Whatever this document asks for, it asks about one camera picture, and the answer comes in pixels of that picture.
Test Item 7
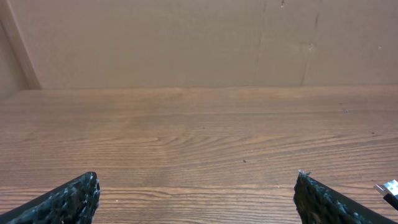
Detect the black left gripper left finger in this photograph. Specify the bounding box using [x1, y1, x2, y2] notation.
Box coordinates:
[1, 172, 100, 224]

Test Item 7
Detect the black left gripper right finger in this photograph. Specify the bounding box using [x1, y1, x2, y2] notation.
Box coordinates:
[293, 170, 397, 224]

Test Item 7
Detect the black usb cable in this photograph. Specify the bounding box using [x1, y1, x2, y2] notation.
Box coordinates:
[373, 179, 398, 211]

